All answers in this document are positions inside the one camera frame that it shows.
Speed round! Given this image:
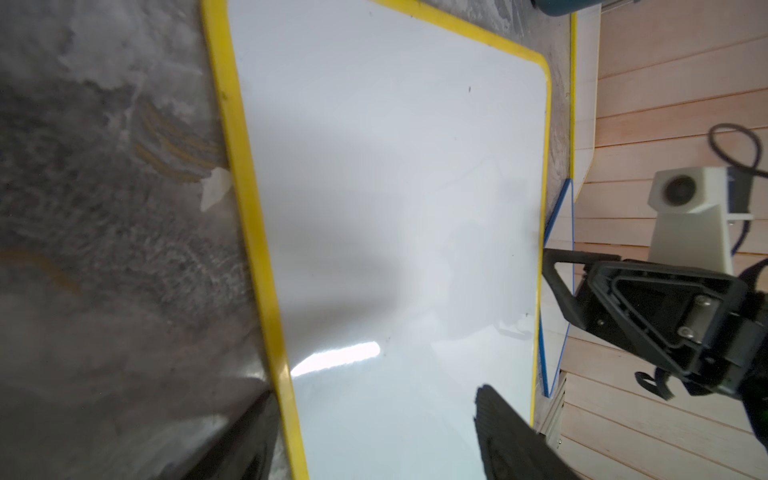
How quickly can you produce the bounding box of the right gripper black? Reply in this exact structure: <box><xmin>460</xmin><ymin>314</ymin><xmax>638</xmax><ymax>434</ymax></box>
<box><xmin>541</xmin><ymin>248</ymin><xmax>767</xmax><ymax>396</ymax></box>

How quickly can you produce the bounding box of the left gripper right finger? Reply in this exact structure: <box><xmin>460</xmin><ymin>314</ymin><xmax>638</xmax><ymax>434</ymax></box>
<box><xmin>474</xmin><ymin>385</ymin><xmax>578</xmax><ymax>480</ymax></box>

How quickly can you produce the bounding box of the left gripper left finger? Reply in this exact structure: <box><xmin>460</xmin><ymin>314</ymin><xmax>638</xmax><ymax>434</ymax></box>
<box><xmin>183</xmin><ymin>391</ymin><xmax>280</xmax><ymax>480</ymax></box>

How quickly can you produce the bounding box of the yellow whiteboard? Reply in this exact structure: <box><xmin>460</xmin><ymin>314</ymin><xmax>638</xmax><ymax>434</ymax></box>
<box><xmin>570</xmin><ymin>4</ymin><xmax>602</xmax><ymax>194</ymax></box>
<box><xmin>201</xmin><ymin>1</ymin><xmax>552</xmax><ymax>479</ymax></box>

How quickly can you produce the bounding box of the teal plastic storage box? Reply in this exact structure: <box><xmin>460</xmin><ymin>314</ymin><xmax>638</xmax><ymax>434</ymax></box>
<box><xmin>531</xmin><ymin>0</ymin><xmax>603</xmax><ymax>17</ymax></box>

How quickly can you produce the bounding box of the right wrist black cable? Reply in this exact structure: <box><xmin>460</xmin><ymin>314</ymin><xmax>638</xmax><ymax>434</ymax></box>
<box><xmin>707</xmin><ymin>122</ymin><xmax>764</xmax><ymax>256</ymax></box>

